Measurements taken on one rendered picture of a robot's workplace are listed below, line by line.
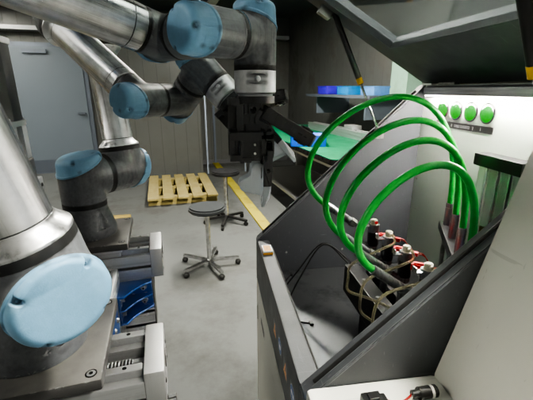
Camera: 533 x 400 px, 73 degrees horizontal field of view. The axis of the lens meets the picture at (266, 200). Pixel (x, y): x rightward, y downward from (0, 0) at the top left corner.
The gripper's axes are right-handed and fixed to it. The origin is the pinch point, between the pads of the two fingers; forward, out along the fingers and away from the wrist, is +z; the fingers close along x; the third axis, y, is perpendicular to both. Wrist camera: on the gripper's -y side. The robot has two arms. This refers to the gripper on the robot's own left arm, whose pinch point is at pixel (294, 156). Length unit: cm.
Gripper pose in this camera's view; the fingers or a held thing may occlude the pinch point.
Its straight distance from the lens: 84.5
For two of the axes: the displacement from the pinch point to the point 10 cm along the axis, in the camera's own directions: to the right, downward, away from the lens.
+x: -0.8, 0.7, -9.9
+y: -7.3, 6.7, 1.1
